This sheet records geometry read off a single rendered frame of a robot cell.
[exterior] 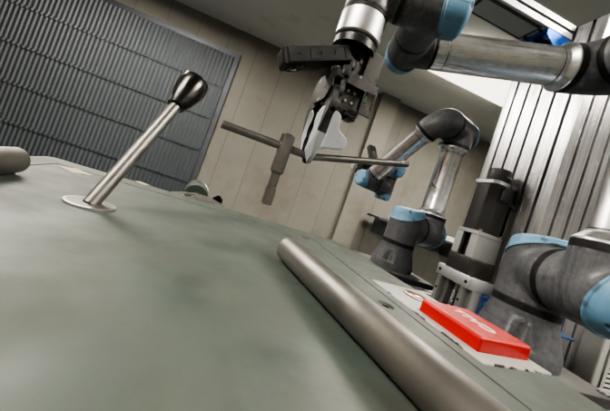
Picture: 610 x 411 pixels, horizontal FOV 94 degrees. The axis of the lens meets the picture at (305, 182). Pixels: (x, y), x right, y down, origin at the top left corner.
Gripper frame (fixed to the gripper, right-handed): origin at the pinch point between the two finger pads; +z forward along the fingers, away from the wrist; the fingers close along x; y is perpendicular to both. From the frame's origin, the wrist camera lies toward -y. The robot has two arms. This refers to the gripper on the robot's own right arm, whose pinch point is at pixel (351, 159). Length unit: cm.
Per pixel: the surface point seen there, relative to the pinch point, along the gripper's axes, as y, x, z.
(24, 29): -77, -229, 359
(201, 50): -111, -46, 291
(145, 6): -147, -116, 325
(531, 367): 22, -80, -117
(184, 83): 6, -103, -91
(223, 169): 36, 9, 268
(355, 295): 18, -94, -112
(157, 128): 11, -104, -93
